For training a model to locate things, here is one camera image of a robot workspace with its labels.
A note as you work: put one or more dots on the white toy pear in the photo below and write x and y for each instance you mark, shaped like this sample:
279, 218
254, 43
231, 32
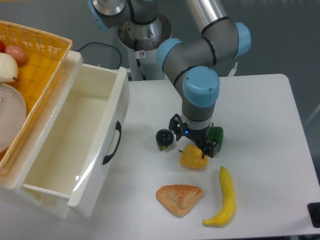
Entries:
9, 69

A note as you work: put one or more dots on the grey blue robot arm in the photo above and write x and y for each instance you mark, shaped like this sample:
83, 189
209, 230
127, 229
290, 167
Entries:
189, 67

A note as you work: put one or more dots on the orange toy pastry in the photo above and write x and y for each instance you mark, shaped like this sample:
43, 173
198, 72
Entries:
179, 199

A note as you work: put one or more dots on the pink toy fruit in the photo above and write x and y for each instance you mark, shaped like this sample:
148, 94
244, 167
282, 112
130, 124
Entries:
17, 53

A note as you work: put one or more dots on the yellow woven basket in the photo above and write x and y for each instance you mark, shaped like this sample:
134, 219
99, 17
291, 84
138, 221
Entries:
45, 54

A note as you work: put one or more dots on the white round plate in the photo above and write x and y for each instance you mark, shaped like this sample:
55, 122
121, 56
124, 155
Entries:
13, 114

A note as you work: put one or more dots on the white drawer cabinet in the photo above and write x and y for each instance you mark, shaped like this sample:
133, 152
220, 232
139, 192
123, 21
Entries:
20, 156

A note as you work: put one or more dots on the red toy fruit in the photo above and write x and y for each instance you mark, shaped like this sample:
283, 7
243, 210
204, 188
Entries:
2, 47

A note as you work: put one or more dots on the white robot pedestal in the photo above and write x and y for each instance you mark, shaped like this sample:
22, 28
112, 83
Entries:
142, 42

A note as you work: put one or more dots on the black device at edge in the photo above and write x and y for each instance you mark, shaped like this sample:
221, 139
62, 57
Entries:
314, 213

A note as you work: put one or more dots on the yellow toy pepper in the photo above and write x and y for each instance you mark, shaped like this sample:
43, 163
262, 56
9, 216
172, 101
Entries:
191, 157

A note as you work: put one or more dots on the green toy pepper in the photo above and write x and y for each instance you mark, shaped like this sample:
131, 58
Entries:
216, 134

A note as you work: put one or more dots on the yellow toy banana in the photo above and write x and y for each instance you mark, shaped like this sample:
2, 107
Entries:
229, 201

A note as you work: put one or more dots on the dark purple toy mangosteen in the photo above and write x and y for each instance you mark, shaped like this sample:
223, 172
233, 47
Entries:
164, 138

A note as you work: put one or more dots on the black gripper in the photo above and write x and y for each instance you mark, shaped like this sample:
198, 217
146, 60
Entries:
198, 136

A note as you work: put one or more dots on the black drawer handle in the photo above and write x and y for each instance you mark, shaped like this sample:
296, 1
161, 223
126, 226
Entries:
108, 157

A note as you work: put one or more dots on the white plastic drawer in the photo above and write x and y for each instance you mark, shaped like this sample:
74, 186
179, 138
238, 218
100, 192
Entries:
69, 164

